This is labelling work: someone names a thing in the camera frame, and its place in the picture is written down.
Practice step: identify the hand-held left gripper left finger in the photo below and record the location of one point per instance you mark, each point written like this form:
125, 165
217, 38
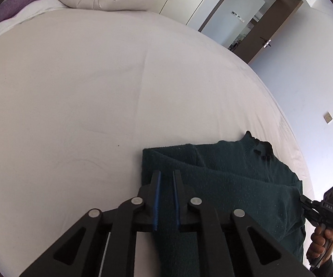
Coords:
155, 202

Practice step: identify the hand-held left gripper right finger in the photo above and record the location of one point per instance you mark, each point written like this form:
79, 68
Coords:
177, 202

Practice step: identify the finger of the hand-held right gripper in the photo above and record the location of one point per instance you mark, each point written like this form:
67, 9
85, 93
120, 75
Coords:
305, 199

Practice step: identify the dark green sweater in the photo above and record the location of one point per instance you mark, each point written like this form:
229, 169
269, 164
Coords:
241, 184

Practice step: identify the person's right forearm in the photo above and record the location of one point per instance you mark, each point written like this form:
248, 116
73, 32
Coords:
326, 269

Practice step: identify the person's right hand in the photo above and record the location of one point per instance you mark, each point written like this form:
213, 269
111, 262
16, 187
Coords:
317, 242

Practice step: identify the white bed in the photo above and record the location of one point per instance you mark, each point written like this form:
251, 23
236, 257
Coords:
97, 92

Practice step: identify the brown door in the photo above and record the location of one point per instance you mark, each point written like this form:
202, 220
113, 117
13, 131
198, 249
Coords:
273, 26

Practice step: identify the white wardrobe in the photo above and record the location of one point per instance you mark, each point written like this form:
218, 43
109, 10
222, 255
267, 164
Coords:
183, 0

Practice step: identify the purple pillow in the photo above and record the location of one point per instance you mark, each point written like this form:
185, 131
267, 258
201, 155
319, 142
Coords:
13, 7

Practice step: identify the beige wall socket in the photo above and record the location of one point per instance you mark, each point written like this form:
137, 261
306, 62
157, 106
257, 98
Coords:
328, 117

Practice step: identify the hallway wall switches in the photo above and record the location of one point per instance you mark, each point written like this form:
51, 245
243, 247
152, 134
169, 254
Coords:
238, 16

